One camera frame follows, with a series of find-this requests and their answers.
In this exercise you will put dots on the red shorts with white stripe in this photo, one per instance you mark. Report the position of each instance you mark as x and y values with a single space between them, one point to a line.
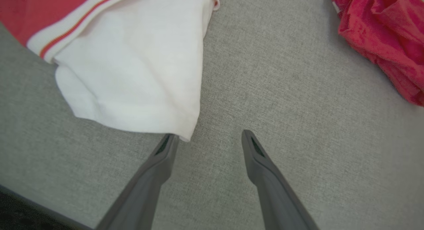
384 28

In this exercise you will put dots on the red shirt with white sleeves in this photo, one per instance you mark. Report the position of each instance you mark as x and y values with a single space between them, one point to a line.
132 64

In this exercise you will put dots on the grey fabric sofa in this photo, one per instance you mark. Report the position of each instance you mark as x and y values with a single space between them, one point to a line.
281 84

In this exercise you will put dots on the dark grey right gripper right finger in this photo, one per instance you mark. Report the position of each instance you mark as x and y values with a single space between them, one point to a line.
278 197

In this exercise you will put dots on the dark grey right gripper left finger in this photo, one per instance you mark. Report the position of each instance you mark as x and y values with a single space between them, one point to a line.
142 197

